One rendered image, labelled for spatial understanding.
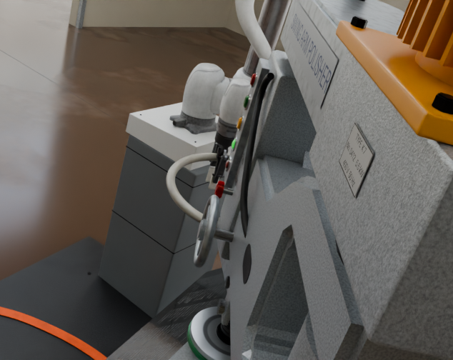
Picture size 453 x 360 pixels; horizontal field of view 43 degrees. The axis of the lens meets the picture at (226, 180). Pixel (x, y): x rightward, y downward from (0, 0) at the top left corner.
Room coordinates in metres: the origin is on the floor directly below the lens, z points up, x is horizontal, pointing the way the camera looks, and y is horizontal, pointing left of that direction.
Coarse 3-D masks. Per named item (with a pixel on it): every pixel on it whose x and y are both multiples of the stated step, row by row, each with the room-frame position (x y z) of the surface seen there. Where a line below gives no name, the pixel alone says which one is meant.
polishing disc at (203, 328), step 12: (204, 312) 1.19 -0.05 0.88; (192, 324) 1.13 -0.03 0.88; (204, 324) 1.14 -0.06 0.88; (216, 324) 1.16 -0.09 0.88; (192, 336) 1.09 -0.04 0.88; (204, 336) 1.10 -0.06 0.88; (216, 336) 1.11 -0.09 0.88; (204, 348) 1.06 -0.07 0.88; (216, 348) 1.07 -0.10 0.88; (228, 348) 1.09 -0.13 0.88
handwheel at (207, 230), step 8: (208, 200) 1.05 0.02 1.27; (216, 200) 1.00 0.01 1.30; (208, 208) 1.04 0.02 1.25; (216, 208) 0.97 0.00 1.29; (208, 216) 1.02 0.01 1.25; (216, 216) 0.96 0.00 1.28; (200, 224) 1.00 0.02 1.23; (208, 224) 0.94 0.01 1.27; (200, 232) 0.98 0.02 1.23; (208, 232) 0.93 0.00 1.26; (216, 232) 0.99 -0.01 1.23; (224, 232) 1.00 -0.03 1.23; (232, 232) 1.00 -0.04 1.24; (200, 240) 0.98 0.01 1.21; (208, 240) 0.93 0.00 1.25; (224, 240) 0.99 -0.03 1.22; (200, 248) 0.99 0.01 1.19; (208, 248) 0.93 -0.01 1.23; (200, 256) 0.93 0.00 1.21; (200, 264) 0.93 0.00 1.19
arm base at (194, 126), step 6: (180, 114) 2.37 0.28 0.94; (174, 120) 2.29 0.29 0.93; (180, 120) 2.30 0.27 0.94; (186, 120) 2.31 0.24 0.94; (192, 120) 2.31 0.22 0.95; (198, 120) 2.31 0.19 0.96; (204, 120) 2.32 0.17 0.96; (210, 120) 2.34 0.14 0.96; (186, 126) 2.30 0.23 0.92; (192, 126) 2.30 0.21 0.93; (198, 126) 2.31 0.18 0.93; (204, 126) 2.32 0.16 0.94; (210, 126) 2.34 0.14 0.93; (192, 132) 2.27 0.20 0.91; (198, 132) 2.28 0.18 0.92; (204, 132) 2.32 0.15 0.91
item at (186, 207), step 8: (184, 160) 1.86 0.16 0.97; (192, 160) 1.89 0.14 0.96; (200, 160) 1.93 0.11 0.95; (208, 160) 1.95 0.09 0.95; (216, 160) 1.97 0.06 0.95; (176, 168) 1.79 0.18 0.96; (168, 176) 1.72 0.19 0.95; (168, 184) 1.68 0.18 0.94; (176, 192) 1.64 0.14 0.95; (176, 200) 1.61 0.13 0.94; (184, 200) 1.61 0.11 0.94; (184, 208) 1.58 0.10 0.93; (192, 208) 1.58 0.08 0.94; (192, 216) 1.56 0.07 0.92; (200, 216) 1.55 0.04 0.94; (216, 224) 1.54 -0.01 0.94
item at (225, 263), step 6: (216, 240) 1.45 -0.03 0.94; (222, 258) 1.26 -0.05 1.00; (222, 264) 1.23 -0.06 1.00; (228, 264) 1.16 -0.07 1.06; (228, 270) 1.14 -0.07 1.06; (228, 276) 1.07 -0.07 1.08; (228, 282) 1.06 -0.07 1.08; (228, 288) 1.06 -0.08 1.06; (222, 300) 0.93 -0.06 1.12; (222, 306) 0.91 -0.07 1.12; (216, 312) 0.92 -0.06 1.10; (222, 312) 0.91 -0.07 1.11
